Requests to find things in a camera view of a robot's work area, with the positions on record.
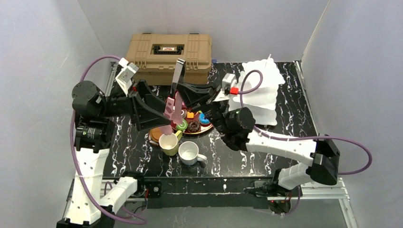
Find red round tray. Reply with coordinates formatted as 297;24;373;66
165;99;213;134

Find tan plastic toolbox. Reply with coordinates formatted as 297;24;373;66
125;33;212;86

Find white tiered cake stand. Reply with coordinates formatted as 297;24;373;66
236;57;285;126

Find pink handled metal tongs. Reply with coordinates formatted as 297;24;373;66
159;58;186;135

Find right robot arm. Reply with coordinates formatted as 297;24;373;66
177;82;340;193

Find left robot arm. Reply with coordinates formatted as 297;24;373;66
57;79;170;228

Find blue toy donut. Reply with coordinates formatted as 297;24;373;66
198;113;210;125

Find wooden coaster stack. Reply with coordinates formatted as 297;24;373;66
148;128;163;146

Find chocolate toy donut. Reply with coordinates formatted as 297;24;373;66
187;121;201;133

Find green swirl roll cake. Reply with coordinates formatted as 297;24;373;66
176;120;188;131

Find yellow green mug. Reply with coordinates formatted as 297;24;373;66
159;130;182;156

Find white grey mug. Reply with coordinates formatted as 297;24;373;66
178;141;207;166

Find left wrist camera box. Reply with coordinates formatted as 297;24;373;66
115;58;139;96

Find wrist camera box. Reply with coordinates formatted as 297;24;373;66
213;73;238;102
115;58;139;96

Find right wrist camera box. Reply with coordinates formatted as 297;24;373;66
213;73;238;102

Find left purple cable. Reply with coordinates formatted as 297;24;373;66
69;55;149;226

